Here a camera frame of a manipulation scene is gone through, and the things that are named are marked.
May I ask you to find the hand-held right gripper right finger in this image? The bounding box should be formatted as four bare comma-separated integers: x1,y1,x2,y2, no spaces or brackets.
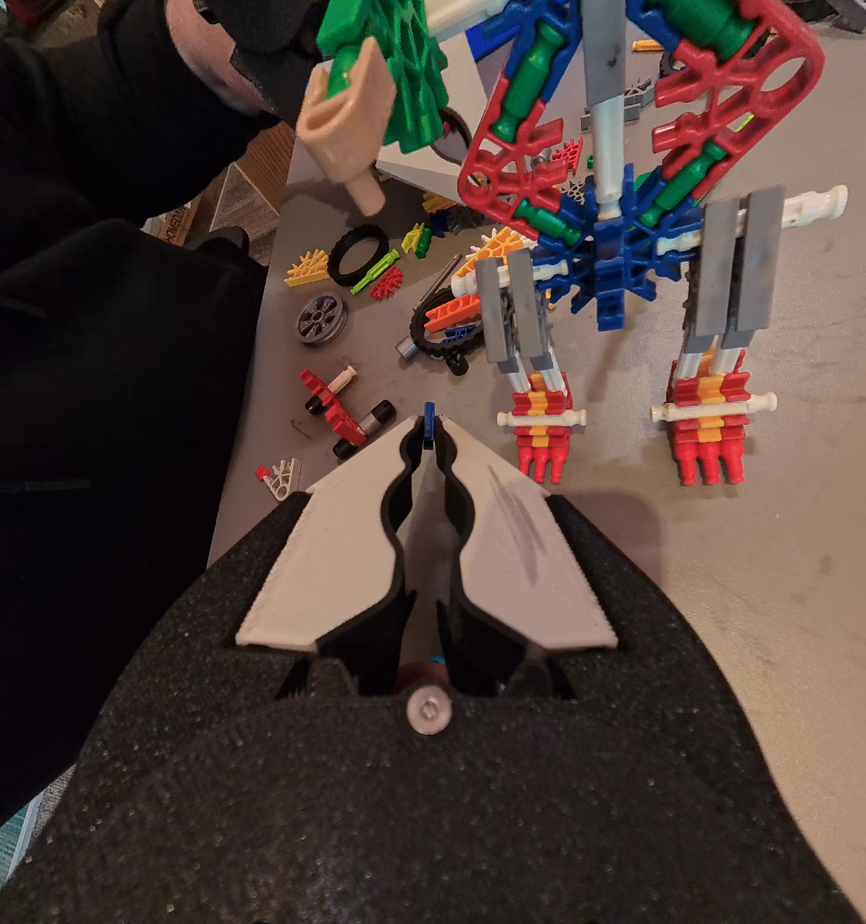
433,415,619,697

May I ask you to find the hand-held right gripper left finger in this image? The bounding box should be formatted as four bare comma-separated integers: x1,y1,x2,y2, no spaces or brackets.
235,416,427,697

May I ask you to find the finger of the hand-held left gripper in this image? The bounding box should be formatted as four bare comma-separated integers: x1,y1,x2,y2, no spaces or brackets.
374,39,490,192

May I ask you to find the colourful construction toy model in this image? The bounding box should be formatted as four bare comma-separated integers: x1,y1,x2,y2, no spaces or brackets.
296,0,850,488

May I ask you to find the person's left forearm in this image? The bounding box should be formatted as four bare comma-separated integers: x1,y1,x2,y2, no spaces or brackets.
0,0,282,261

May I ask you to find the person's left hand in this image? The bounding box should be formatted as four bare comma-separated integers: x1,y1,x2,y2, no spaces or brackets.
164,0,284,120

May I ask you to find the person's right hand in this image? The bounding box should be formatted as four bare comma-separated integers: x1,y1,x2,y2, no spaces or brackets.
397,660,450,695

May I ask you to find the white and red connector piece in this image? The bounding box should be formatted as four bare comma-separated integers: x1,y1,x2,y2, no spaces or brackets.
256,458,302,501

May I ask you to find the lime green rod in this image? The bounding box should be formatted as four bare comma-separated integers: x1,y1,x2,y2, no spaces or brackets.
349,249,401,295

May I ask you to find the yellow snowflake connector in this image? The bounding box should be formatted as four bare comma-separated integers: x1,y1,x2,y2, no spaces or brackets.
451,227,535,279

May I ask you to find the thin grey rod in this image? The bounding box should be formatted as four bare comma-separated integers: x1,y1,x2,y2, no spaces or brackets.
420,253,464,308

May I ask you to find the small black toy tyre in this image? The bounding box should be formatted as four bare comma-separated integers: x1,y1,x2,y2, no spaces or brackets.
326,225,390,286

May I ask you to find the orange ladder connector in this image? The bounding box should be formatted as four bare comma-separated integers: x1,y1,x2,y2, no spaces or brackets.
424,292,486,334

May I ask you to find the yellow fan connector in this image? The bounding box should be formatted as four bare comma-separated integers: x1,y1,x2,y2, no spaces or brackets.
284,249,331,288

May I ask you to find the red toy piece assembly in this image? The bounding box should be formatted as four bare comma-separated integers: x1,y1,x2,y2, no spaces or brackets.
299,366,396,461

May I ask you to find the grey wheel hub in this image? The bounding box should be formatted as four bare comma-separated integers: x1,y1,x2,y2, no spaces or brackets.
296,291,349,346

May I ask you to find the brown cardboard box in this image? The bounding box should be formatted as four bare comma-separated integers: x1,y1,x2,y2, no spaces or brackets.
142,198,206,250

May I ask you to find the dark grey connector piece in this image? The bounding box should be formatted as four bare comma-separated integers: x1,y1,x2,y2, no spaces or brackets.
581,76,658,132

